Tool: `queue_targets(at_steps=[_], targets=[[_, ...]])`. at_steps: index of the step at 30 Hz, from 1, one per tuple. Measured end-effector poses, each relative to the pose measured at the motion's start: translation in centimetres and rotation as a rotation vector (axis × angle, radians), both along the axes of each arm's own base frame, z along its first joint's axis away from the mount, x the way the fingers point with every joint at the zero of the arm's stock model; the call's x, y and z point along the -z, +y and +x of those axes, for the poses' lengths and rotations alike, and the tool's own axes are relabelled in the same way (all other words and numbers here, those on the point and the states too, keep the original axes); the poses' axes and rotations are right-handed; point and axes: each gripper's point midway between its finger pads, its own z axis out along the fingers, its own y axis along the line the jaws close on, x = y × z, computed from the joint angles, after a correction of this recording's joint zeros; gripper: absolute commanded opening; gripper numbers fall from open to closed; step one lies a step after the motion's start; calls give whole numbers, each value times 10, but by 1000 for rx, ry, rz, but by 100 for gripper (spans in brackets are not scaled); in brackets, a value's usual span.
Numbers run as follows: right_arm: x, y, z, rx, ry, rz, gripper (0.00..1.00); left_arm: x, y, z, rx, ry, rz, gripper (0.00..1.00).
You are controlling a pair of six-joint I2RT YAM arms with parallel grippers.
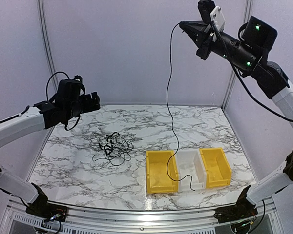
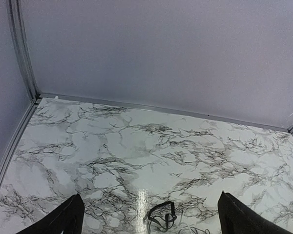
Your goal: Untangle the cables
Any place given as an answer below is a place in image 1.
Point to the right yellow bin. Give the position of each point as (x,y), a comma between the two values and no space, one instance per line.
(218,170)

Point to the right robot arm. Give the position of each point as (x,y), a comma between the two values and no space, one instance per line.
(275,84)

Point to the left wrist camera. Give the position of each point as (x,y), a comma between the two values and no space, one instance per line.
(78,80)

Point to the yellow bin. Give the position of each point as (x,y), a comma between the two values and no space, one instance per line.
(161,172)
(218,170)

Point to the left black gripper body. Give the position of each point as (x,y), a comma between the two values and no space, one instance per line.
(76,109)

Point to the white translucent bin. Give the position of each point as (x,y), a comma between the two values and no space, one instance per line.
(191,170)

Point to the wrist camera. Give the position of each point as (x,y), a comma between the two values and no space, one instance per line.
(211,13)
(78,80)

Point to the left yellow bin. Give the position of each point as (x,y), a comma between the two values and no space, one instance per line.
(161,172)

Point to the aluminium front rail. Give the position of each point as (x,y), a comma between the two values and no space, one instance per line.
(84,220)

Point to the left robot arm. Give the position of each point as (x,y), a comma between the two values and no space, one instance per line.
(69,101)

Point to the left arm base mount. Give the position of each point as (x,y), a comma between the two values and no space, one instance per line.
(42,208)

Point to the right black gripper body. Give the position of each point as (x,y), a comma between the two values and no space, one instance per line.
(243,56)

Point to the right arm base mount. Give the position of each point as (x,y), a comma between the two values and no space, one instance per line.
(240,210)

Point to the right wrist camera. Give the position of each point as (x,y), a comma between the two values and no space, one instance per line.
(211,13)

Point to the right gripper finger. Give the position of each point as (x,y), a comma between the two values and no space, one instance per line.
(192,27)
(196,36)

